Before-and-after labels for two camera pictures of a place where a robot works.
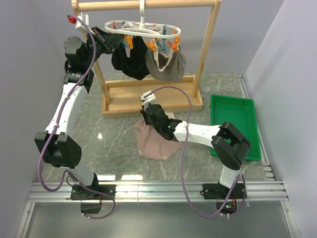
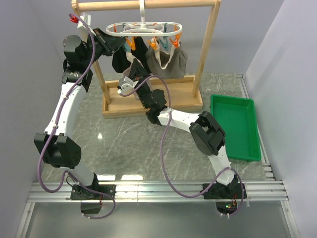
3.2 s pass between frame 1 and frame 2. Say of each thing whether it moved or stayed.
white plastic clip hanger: moved
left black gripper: stayed
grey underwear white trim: stayed
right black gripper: moved
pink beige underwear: moved
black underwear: stayed
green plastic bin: stayed
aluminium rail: stayed
